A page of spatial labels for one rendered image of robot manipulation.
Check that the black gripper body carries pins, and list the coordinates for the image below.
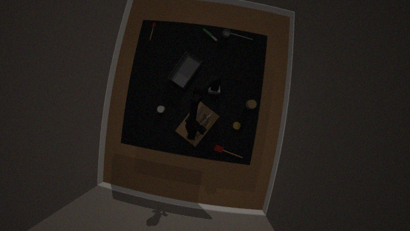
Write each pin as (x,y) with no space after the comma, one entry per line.
(202,129)

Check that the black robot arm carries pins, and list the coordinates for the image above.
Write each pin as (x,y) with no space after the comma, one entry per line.
(201,89)

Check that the grey cylinder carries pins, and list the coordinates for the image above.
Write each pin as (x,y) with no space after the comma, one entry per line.
(161,109)

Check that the brown wooden board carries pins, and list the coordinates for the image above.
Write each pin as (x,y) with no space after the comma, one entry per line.
(181,129)

